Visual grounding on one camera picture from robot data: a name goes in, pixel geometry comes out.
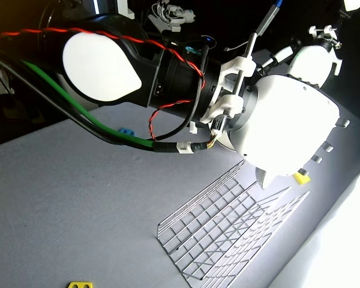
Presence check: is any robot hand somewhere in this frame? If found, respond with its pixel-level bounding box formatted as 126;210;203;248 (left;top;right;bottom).
257;44;335;89
220;74;351;190

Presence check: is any white printed bracket part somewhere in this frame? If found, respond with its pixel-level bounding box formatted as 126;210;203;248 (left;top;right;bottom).
148;0;197;33

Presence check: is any yellow rectangular block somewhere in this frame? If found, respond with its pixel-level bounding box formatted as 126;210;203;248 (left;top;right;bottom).
293;170;312;185

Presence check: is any silver wire rack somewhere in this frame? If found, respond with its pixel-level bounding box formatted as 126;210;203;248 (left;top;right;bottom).
155;158;311;283

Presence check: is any grey table cloth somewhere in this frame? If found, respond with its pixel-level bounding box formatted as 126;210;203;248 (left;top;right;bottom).
0;49;360;288

